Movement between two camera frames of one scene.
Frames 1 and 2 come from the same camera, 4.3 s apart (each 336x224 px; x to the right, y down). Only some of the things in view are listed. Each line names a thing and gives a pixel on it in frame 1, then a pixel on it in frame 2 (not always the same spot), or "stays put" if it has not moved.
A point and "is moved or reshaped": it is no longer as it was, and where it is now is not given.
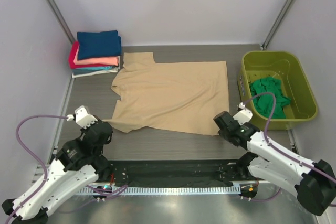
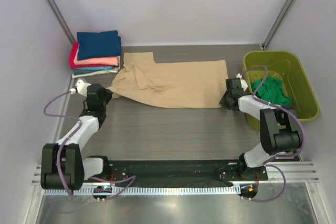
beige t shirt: x=185 y=97 is moved or reshaped
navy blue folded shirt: x=97 y=44 stays put
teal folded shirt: x=80 y=70 stays put
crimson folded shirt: x=73 y=52 stays put
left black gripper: x=85 y=130 to x=107 y=94
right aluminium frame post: x=264 y=45 stays put
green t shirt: x=264 y=103 stays put
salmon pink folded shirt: x=113 y=61 stays put
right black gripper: x=222 y=132 to x=223 y=103
